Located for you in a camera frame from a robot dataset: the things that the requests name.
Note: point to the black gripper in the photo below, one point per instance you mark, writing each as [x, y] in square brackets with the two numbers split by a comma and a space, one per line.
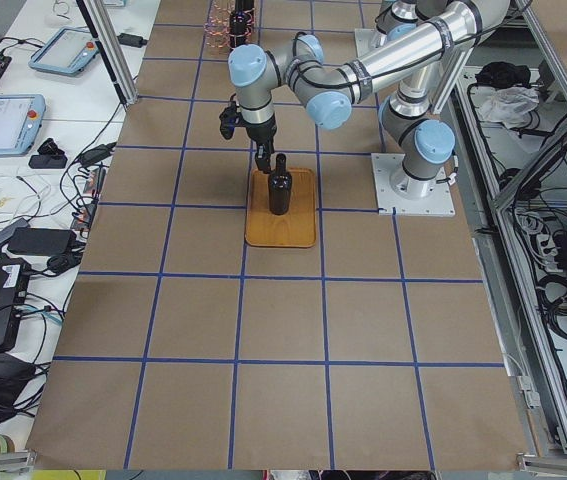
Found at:
[262, 132]

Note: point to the dark wine bottle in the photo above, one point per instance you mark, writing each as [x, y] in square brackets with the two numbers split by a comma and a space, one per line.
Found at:
[241, 21]
[280, 183]

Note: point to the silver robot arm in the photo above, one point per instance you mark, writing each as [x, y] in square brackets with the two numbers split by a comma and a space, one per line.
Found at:
[427, 142]
[410, 35]

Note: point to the far blue teach pendant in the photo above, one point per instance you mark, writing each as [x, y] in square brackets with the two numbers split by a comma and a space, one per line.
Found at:
[66, 53]

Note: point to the blue teach pendant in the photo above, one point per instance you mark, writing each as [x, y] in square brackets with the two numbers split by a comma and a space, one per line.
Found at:
[21, 118]
[66, 53]

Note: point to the black power adapter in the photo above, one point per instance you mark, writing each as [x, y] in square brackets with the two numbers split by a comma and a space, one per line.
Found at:
[40, 241]

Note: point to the white crumpled cloth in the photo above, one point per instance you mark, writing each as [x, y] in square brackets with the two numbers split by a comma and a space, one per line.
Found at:
[511, 107]

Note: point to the near blue teach pendant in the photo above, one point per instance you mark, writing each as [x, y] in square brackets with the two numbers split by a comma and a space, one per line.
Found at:
[21, 118]

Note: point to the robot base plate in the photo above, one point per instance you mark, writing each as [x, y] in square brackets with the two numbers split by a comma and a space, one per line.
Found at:
[367, 40]
[399, 194]

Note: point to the copper wire bottle basket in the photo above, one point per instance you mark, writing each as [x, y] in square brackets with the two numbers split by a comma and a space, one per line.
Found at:
[216, 27]

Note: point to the aluminium frame post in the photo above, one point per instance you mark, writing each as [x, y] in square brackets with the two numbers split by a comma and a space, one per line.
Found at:
[102, 30]

